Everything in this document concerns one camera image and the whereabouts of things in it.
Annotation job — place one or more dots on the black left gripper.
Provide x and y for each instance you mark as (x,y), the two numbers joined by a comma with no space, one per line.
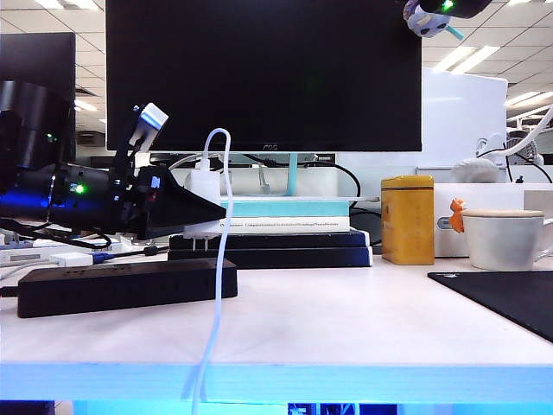
(138,203)

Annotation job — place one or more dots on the white charger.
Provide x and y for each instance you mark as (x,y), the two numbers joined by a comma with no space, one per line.
(203,186)

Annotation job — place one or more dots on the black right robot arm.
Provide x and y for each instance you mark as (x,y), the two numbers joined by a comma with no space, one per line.
(466,6)

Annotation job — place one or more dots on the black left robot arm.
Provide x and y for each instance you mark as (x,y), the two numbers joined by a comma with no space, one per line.
(34,129)

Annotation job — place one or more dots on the black wood-top power strip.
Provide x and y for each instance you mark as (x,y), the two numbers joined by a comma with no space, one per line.
(129,289)

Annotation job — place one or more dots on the teal book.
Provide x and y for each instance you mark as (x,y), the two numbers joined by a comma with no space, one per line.
(302,209)

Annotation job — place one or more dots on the white book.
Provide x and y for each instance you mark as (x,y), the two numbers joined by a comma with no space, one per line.
(302,229)

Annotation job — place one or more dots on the white adapter dongle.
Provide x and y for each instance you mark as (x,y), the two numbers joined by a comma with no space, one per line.
(71,259)

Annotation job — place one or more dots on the large black monitor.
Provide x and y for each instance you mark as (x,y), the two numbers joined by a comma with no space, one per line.
(259,78)

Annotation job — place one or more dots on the white blue medicine box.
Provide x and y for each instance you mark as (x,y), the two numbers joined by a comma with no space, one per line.
(17,258)

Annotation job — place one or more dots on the small black monitor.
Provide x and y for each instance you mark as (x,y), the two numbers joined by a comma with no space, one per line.
(39,56)

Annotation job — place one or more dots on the yellow tin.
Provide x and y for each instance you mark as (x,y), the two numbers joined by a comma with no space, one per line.
(408,225)

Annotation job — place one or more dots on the orange fox figure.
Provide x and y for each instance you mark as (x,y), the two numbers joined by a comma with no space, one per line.
(457,218)

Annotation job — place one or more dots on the white whiteboard panel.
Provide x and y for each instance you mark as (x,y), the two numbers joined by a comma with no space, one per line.
(462,121)

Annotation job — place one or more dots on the white rounded object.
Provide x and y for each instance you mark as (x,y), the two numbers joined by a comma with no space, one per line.
(475,172)

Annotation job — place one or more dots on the white cardboard box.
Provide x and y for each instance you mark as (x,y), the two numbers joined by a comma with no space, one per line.
(488,194)

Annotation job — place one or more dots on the grey plush toy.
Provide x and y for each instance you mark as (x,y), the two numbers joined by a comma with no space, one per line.
(427,28)

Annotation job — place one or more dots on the white mug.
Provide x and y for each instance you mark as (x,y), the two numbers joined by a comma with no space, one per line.
(501,242)

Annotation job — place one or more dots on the wooden mug lid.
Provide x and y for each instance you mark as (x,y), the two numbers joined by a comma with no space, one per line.
(503,213)

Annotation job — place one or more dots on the black mouse mat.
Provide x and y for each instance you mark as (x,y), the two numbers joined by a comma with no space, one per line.
(510,298)

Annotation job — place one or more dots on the white desk fan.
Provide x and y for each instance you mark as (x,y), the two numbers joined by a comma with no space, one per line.
(525,153)

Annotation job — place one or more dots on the white gooseneck tube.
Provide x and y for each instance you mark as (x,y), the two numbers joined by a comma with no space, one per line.
(529,140)

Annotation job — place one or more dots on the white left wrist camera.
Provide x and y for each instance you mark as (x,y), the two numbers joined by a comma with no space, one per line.
(151,119)

